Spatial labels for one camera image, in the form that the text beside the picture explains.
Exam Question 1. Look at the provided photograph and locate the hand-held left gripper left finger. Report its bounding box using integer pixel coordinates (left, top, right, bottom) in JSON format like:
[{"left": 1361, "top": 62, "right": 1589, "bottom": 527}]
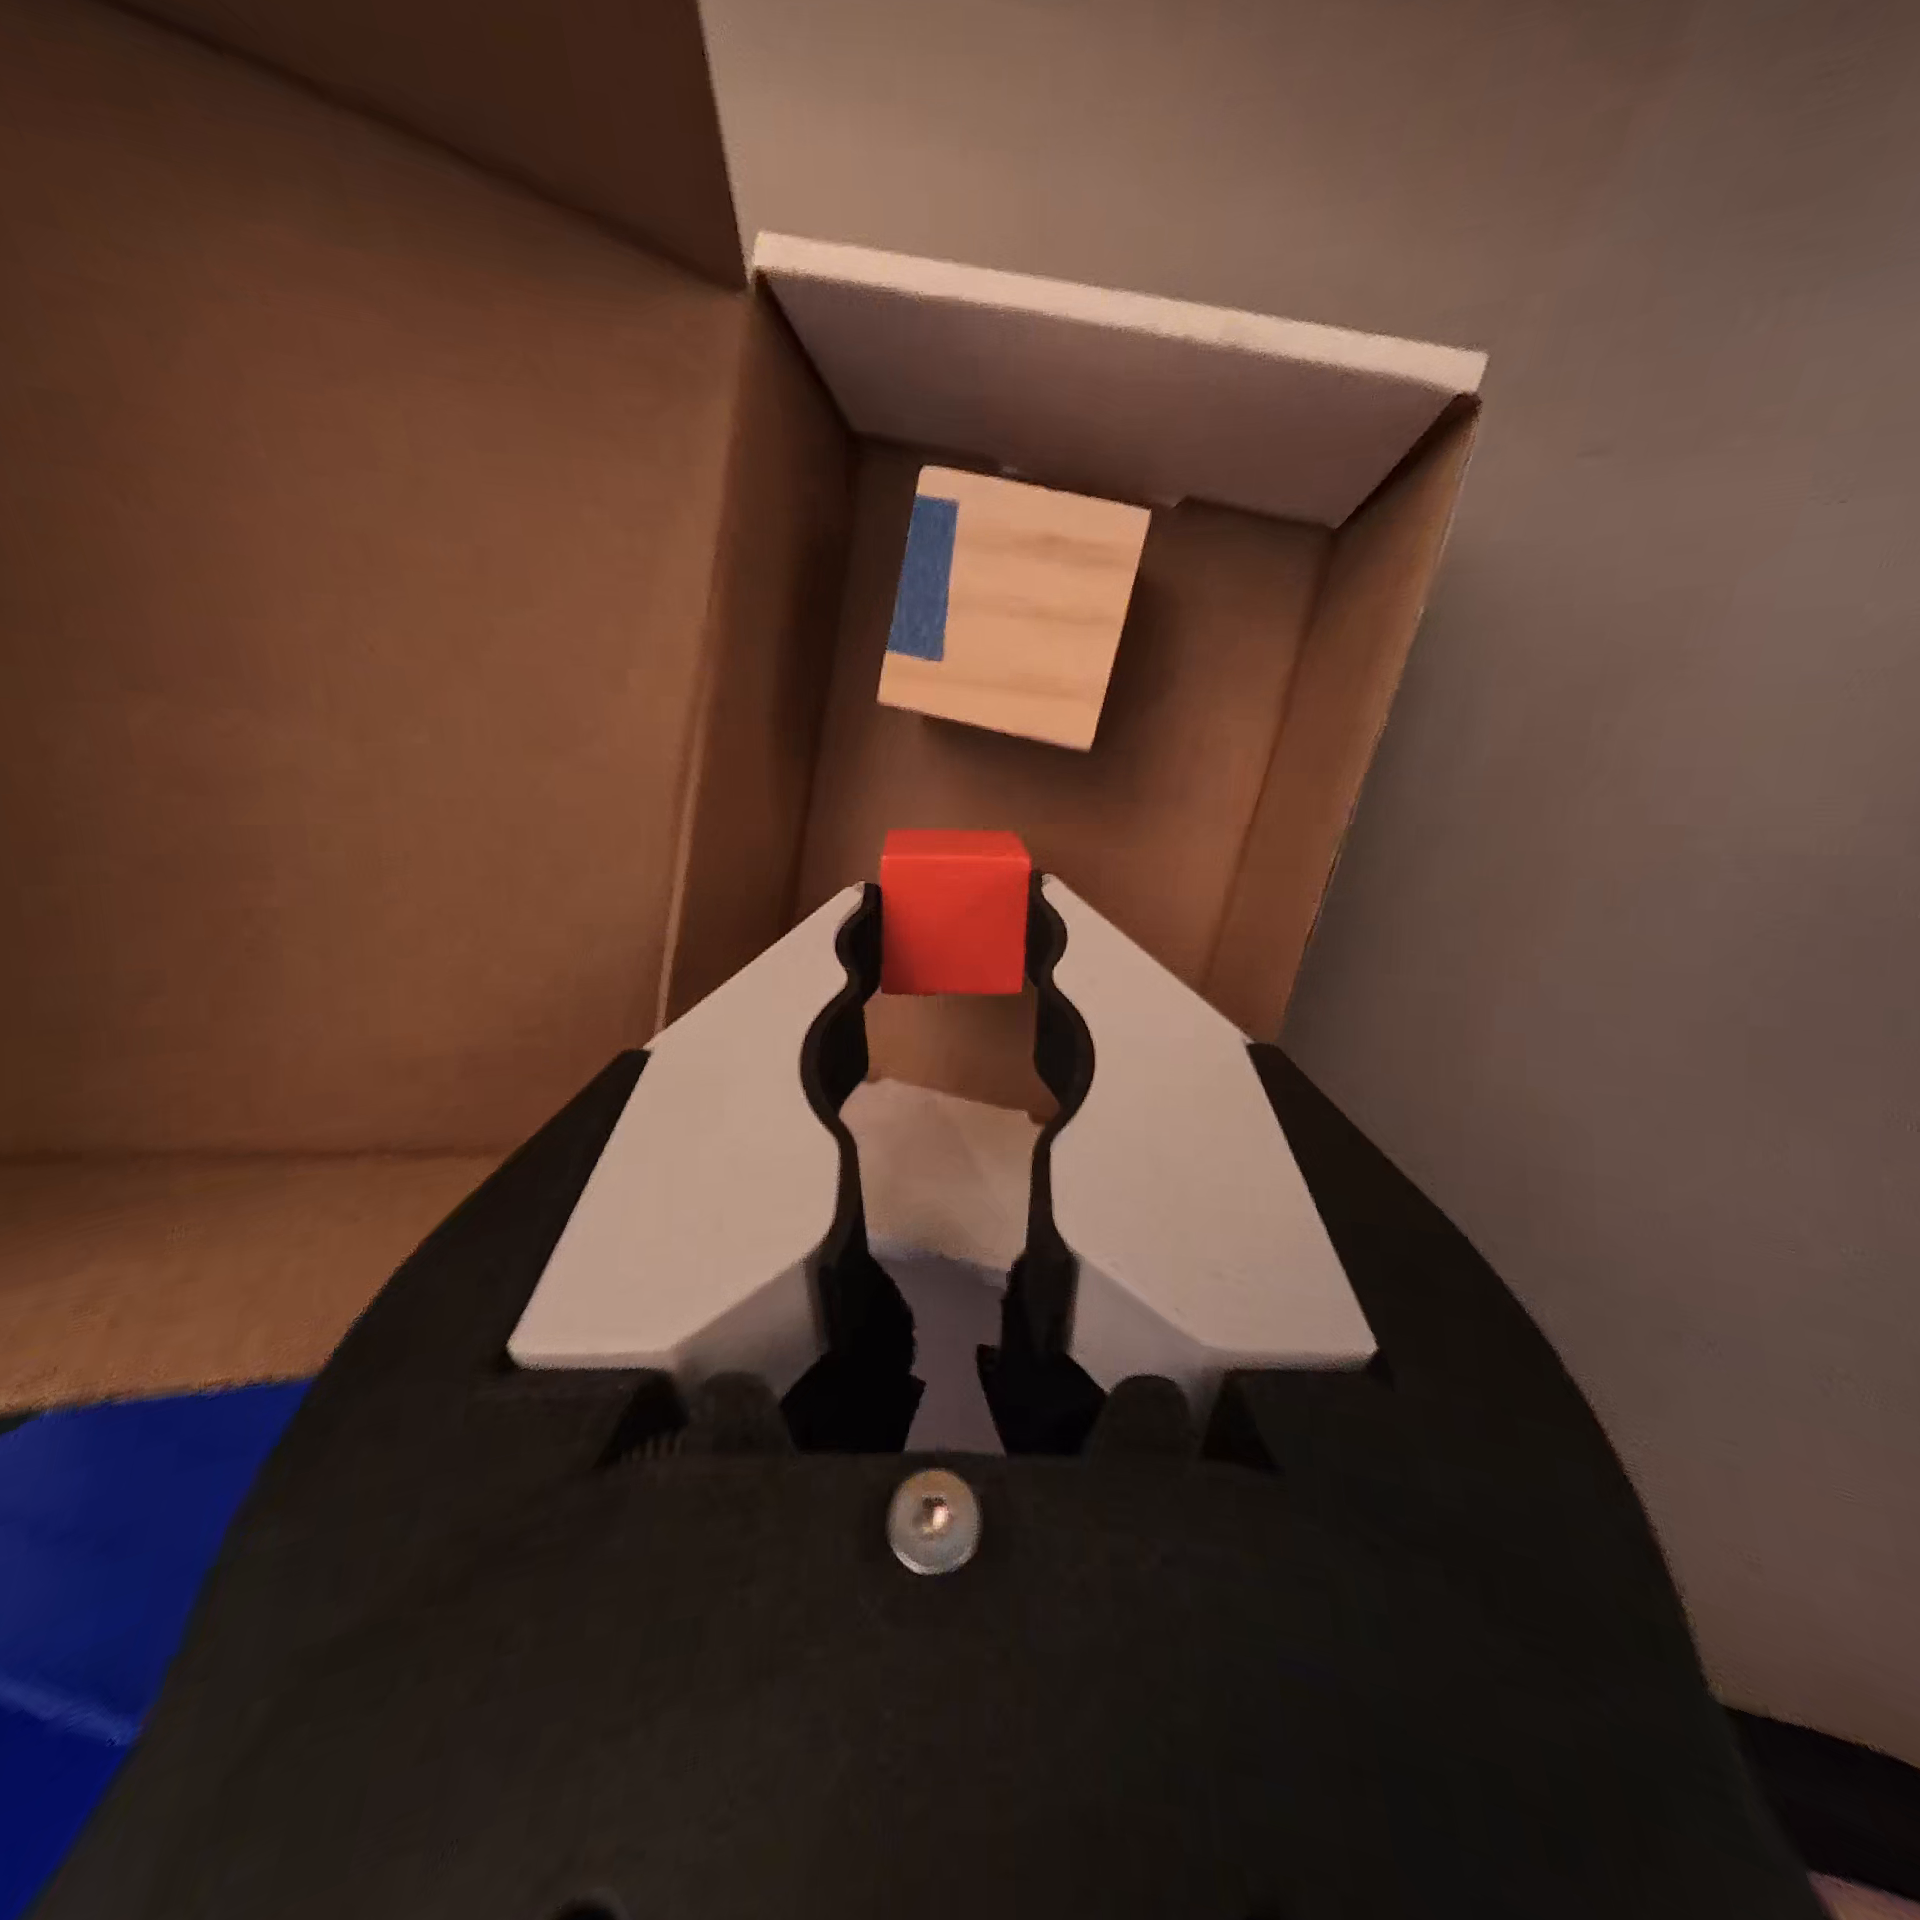
[{"left": 507, "top": 881, "right": 922, "bottom": 1382}]

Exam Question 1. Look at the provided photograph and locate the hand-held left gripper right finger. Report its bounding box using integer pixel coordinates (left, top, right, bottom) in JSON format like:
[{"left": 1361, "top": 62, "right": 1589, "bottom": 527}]
[{"left": 978, "top": 873, "right": 1382, "bottom": 1382}]

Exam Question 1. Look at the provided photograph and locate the small red cube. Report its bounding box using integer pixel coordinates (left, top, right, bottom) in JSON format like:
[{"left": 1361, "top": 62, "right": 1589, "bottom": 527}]
[{"left": 878, "top": 829, "right": 1036, "bottom": 999}]

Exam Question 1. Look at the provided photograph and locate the wooden cube with blue tape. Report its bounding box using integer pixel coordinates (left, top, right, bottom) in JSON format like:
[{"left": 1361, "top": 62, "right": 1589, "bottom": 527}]
[{"left": 875, "top": 462, "right": 1154, "bottom": 751}]

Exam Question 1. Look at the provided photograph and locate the white cardboard box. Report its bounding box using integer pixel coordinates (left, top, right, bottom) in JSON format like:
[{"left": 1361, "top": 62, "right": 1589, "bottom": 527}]
[{"left": 0, "top": 0, "right": 1491, "bottom": 1419}]

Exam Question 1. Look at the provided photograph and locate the blue plastic bin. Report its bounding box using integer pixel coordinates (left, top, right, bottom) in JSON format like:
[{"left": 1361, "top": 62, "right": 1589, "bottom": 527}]
[{"left": 0, "top": 1380, "right": 319, "bottom": 1910}]

